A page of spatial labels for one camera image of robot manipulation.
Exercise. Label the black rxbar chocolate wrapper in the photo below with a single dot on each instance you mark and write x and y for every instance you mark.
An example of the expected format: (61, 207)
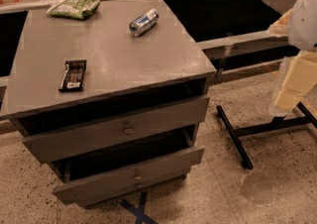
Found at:
(73, 76)

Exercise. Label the black metal table stand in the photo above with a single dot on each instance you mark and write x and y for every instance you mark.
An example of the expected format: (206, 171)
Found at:
(276, 123)

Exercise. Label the green snack bag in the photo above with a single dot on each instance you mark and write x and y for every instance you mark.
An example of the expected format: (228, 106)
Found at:
(74, 9)

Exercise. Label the lower grey drawer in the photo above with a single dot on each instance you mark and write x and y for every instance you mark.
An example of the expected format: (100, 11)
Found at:
(111, 184)

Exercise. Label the grey drawer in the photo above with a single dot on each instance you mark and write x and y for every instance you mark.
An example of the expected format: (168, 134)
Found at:
(95, 135)
(111, 184)

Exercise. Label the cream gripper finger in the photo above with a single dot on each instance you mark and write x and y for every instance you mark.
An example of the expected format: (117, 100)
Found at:
(280, 27)
(296, 76)

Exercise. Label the silver blue redbull can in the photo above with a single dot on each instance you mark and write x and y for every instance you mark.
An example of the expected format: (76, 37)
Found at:
(144, 22)

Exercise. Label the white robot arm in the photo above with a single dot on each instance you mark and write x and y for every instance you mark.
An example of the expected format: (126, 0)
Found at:
(302, 26)

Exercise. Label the upper grey drawer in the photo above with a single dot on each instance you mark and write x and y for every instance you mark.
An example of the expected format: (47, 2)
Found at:
(95, 135)

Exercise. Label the grey drawer cabinet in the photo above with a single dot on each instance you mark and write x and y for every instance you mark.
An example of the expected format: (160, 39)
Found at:
(124, 74)

